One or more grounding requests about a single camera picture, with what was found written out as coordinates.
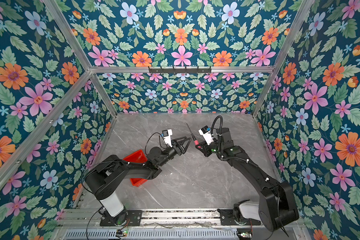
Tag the black hook rack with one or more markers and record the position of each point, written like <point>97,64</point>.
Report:
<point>179,70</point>

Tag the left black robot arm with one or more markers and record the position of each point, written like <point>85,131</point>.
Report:
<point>105,177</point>

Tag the red-handled screwdriver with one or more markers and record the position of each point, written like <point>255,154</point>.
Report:
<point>192,135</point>

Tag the right green circuit board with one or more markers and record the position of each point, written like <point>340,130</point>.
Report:
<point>245,235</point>

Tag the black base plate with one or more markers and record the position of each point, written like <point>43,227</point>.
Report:
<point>229,218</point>
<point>124,218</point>

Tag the green circuit board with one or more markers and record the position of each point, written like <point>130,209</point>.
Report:
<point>245,235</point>
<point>121,233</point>

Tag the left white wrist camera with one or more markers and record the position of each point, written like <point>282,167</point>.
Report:
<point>167,137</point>

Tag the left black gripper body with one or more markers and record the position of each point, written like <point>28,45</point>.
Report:
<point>172,151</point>

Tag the red plastic bin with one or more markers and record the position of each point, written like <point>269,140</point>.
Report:
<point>140,158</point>

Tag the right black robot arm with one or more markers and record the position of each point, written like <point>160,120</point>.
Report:
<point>276,206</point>

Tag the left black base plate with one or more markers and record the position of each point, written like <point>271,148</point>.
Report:
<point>124,218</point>

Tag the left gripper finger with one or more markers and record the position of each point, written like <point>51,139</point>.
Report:
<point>184,148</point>
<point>182,140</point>

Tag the white slotted cable duct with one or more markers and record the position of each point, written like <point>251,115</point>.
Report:
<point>152,234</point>

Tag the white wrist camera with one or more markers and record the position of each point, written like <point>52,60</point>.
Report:
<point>167,137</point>
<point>206,133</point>

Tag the left green circuit board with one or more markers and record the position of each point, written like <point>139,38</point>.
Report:
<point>121,233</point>

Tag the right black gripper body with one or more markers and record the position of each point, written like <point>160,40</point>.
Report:
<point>213,148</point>

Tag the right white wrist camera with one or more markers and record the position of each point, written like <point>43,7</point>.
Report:
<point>206,133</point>

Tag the aluminium mounting rail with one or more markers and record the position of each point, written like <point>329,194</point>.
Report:
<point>151,218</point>

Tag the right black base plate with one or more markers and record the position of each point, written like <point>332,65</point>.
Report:
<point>229,218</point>

